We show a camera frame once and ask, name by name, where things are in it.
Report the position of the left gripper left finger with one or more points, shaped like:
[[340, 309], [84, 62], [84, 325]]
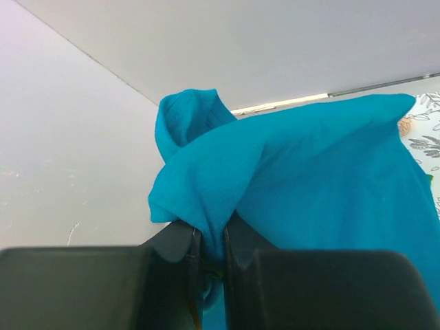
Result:
[[155, 285]]

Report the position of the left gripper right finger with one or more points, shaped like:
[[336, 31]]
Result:
[[270, 288]]

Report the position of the blue t shirt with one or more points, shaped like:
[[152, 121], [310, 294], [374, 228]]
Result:
[[332, 175]]

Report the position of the floral table mat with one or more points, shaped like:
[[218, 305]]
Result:
[[419, 131]]

